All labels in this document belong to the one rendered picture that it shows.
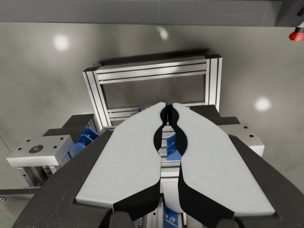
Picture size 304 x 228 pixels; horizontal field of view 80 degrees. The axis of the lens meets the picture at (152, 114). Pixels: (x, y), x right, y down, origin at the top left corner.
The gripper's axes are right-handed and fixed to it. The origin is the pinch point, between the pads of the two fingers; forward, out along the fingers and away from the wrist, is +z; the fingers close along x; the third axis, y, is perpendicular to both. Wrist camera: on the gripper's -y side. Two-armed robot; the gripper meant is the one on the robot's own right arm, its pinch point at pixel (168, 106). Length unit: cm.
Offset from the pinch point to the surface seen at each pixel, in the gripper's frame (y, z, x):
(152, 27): 6, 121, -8
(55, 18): -3.9, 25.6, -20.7
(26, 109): 72, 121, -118
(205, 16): -4.6, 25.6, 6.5
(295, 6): -6.2, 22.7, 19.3
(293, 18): -4.5, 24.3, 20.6
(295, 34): 0, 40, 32
